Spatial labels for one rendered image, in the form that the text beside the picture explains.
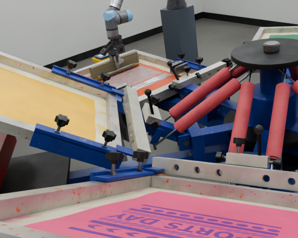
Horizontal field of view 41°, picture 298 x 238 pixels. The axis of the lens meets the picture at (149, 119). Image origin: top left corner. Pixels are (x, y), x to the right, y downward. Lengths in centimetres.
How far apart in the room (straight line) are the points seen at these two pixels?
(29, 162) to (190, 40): 172
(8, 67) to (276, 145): 112
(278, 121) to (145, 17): 555
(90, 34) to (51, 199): 556
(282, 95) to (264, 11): 523
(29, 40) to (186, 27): 325
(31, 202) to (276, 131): 88
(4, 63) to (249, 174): 113
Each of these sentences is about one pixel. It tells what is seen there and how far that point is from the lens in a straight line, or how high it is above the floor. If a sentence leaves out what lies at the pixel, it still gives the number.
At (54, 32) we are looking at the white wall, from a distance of 604.
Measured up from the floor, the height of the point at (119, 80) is 95.
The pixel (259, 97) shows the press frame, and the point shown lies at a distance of 165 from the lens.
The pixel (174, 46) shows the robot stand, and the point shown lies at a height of 92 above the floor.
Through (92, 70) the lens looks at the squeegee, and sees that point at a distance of 254.
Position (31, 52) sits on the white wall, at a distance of 594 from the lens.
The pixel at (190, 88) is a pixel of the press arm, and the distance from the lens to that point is 205.
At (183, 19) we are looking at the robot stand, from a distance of 304.
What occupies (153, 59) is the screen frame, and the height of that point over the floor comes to 98.
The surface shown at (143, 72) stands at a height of 95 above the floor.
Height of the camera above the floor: 186
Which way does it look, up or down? 27 degrees down
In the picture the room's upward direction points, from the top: 9 degrees counter-clockwise
